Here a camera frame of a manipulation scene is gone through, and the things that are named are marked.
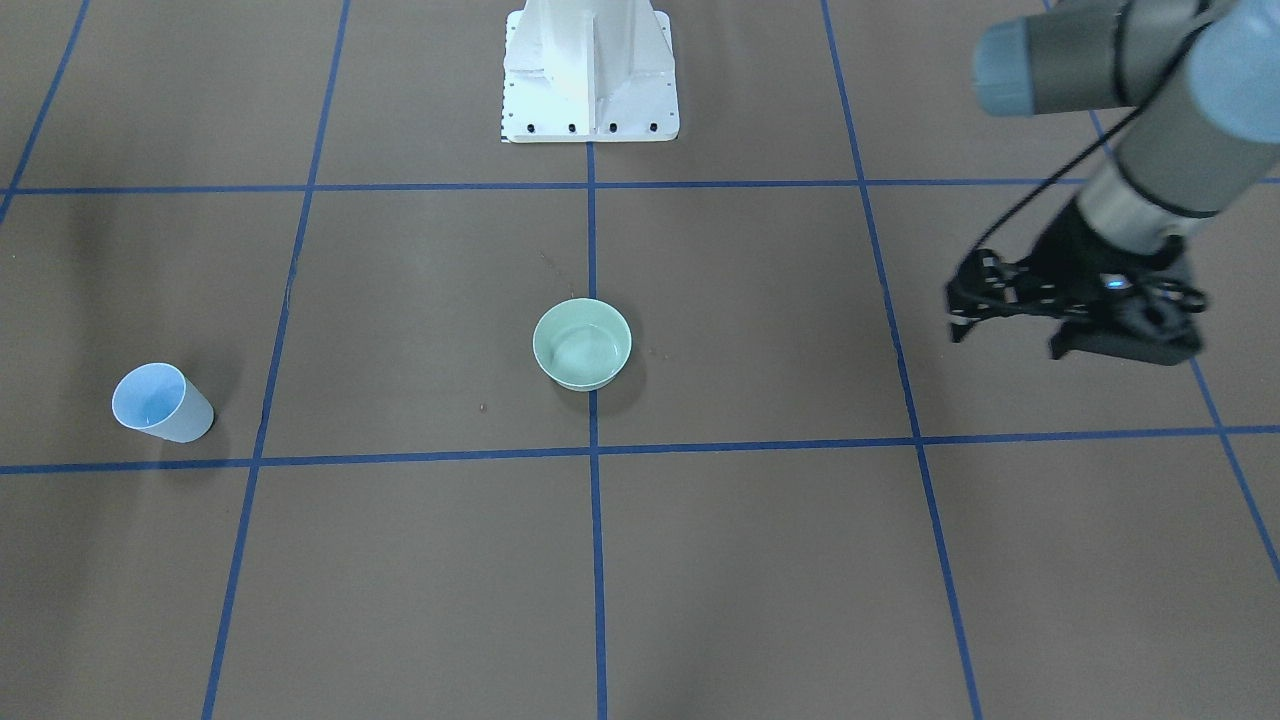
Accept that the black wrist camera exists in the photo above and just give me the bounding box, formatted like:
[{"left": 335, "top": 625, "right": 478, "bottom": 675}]
[{"left": 1048, "top": 295, "right": 1204, "bottom": 366}]

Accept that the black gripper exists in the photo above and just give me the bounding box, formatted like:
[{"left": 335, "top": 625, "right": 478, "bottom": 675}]
[{"left": 945, "top": 199, "right": 1196, "bottom": 345}]

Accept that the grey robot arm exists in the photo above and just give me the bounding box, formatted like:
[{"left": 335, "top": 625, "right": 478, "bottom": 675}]
[{"left": 946, "top": 1, "right": 1277, "bottom": 341}]

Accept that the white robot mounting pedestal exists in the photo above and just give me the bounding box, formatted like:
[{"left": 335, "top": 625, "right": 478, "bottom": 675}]
[{"left": 500, "top": 1, "right": 681, "bottom": 143}]

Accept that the pale green ceramic bowl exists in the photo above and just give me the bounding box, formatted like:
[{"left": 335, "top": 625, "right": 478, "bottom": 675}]
[{"left": 531, "top": 299, "right": 634, "bottom": 392}]

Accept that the light blue plastic cup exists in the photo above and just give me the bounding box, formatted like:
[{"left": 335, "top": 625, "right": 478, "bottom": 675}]
[{"left": 110, "top": 363, "right": 215, "bottom": 445}]

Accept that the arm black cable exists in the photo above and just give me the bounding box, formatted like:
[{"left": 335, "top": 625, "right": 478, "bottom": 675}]
[{"left": 972, "top": 0, "right": 1231, "bottom": 263}]

